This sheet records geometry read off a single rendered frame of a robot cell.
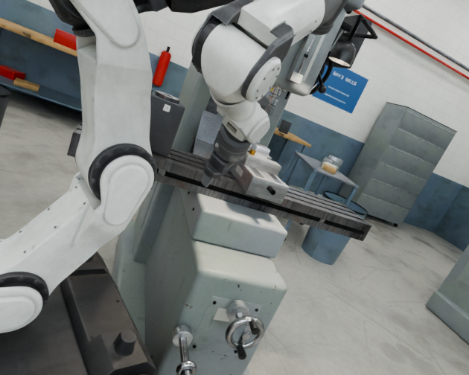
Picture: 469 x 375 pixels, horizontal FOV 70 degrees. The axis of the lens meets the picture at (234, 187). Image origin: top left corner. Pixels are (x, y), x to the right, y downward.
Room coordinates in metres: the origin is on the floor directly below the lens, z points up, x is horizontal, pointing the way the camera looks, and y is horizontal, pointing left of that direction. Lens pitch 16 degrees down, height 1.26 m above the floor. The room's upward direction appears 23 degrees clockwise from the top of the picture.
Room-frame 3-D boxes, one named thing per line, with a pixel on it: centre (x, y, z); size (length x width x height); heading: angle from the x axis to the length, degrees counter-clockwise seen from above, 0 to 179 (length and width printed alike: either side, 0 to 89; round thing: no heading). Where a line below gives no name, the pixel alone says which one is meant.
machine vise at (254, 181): (1.32, -0.05, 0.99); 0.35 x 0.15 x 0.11; 22
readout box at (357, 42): (1.74, -0.20, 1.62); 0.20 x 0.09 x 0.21; 21
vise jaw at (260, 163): (1.30, -0.06, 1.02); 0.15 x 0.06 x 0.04; 112
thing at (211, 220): (1.33, 0.00, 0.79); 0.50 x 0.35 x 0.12; 21
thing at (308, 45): (1.23, -0.04, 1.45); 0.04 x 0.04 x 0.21; 21
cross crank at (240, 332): (0.87, -0.18, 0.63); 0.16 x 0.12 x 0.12; 21
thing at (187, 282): (1.31, -0.01, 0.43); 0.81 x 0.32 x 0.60; 21
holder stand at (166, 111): (1.18, 0.39, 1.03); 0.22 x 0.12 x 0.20; 114
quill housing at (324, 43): (1.34, 0.00, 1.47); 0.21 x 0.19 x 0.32; 111
